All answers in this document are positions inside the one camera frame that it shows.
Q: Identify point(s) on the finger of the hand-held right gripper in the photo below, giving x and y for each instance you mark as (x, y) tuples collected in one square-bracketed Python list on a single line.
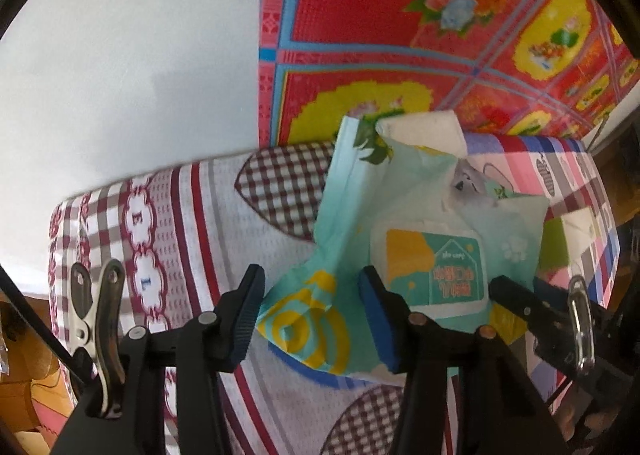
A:
[(555, 295), (515, 297)]

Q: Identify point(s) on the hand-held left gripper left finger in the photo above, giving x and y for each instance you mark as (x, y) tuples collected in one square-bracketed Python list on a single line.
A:
[(247, 320)]

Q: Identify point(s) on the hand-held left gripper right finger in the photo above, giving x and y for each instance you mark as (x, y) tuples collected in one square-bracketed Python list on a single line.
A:
[(382, 330)]

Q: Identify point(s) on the white carton box green end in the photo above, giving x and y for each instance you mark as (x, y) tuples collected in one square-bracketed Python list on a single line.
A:
[(575, 235)]

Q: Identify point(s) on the teal wet wipes pack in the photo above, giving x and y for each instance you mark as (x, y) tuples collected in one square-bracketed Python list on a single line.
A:
[(350, 235)]

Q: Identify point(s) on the person's right hand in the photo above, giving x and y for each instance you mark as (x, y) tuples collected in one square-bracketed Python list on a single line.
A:
[(580, 422)]

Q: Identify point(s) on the metal spring clip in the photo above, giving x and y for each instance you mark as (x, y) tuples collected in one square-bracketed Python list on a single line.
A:
[(107, 315), (580, 325)]

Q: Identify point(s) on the heart patchwork blanket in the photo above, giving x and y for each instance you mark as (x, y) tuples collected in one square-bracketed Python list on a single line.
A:
[(520, 170)]

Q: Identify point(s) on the red floral wall sheet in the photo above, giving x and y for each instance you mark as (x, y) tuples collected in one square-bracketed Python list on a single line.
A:
[(350, 10)]

